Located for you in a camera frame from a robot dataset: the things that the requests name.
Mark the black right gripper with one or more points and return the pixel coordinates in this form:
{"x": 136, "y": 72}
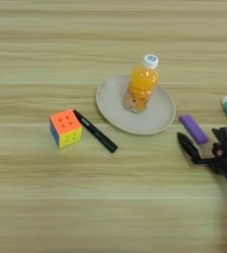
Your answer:
{"x": 225, "y": 161}

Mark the purple rectangular eraser block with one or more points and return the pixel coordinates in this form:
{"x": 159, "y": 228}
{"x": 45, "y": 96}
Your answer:
{"x": 193, "y": 129}

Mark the orange juice bottle white cap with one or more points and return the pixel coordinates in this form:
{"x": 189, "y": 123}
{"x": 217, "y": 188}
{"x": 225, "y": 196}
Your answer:
{"x": 141, "y": 85}

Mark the black marker pen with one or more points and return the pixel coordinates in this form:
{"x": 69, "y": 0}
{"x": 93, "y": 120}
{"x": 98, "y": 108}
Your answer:
{"x": 95, "y": 131}

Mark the round beige plate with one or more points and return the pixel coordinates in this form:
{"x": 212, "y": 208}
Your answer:
{"x": 158, "y": 115}

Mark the colourful puzzle cube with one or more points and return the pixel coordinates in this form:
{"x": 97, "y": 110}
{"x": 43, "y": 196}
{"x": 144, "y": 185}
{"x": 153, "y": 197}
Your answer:
{"x": 66, "y": 128}

